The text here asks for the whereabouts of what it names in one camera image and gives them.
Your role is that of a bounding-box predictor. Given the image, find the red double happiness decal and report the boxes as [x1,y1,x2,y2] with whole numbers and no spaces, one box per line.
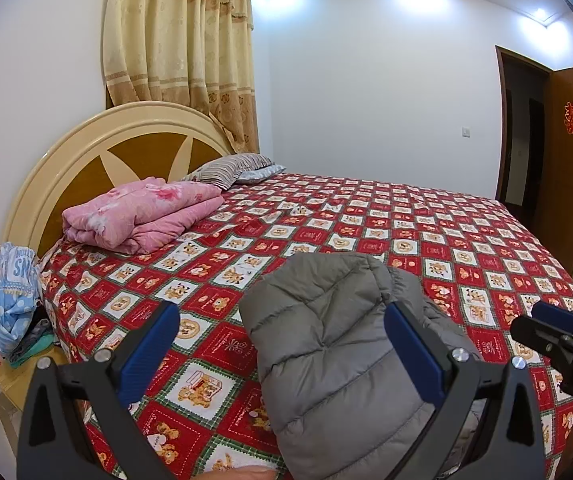
[563,101,573,136]

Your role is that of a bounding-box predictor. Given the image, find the beige patterned curtain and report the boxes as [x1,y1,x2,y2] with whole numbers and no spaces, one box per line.
[102,0,259,153]

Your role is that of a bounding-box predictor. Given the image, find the red patchwork cartoon bedspread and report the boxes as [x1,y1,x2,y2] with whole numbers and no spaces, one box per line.
[41,174,573,479]

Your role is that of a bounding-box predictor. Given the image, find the striped grey pillow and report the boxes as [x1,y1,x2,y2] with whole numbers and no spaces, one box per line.
[182,153,272,191]

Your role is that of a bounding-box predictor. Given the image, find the pink folded quilt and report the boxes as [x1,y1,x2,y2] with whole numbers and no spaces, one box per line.
[62,177,224,255]

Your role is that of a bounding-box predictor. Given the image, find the light blue patterned pillow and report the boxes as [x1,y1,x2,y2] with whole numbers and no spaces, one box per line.
[234,164,285,185]

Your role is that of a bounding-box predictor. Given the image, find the wooden nightstand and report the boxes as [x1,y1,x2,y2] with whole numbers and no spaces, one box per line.
[0,347,68,411]

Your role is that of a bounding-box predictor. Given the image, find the dark brown door frame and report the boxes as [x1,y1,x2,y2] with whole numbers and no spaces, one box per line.
[496,47,550,226]

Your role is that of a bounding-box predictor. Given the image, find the brown wooden door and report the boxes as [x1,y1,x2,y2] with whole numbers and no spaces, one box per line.
[533,67,573,273]

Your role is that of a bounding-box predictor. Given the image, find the cream and brown headboard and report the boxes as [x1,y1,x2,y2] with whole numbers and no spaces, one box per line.
[2,101,233,255]

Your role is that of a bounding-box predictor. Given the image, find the blue patterned clothing pile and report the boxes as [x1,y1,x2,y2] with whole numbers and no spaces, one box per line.
[0,242,55,370]

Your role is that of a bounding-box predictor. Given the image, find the grey puffer down jacket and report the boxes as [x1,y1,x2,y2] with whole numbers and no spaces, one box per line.
[239,252,480,479]

